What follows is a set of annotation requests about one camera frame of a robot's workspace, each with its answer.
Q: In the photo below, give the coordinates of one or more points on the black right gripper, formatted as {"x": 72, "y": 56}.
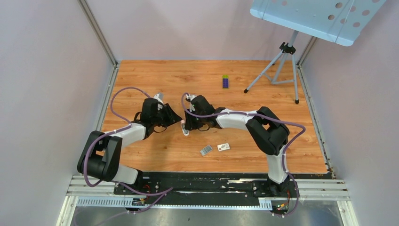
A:
{"x": 190, "y": 124}

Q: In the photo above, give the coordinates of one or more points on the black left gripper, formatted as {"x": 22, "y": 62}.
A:
{"x": 171, "y": 117}

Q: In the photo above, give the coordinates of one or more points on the white staple box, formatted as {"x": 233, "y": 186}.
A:
{"x": 223, "y": 147}

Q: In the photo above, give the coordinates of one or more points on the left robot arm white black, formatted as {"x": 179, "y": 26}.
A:
{"x": 100, "y": 157}

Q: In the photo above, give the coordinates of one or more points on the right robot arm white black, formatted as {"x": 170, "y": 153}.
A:
{"x": 269, "y": 134}

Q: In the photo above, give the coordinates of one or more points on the purple green small block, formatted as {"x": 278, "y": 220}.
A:
{"x": 225, "y": 81}

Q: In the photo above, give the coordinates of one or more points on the grey tripod stand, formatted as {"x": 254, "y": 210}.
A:
{"x": 286, "y": 49}

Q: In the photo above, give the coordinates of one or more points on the light blue perforated tray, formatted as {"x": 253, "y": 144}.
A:
{"x": 337, "y": 21}

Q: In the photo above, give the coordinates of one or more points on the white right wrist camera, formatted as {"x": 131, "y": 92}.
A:
{"x": 189, "y": 98}

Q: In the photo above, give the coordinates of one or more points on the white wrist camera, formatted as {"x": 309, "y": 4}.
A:
{"x": 189, "y": 98}
{"x": 159, "y": 97}

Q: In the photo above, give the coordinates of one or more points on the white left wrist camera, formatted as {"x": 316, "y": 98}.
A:
{"x": 159, "y": 97}

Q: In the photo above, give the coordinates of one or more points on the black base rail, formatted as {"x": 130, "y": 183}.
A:
{"x": 210, "y": 191}

